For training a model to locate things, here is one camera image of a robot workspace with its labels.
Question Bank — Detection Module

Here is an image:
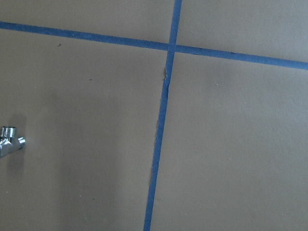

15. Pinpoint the chrome angle valve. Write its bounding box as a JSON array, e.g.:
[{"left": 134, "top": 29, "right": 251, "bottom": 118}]
[{"left": 0, "top": 126, "right": 26, "bottom": 158}]

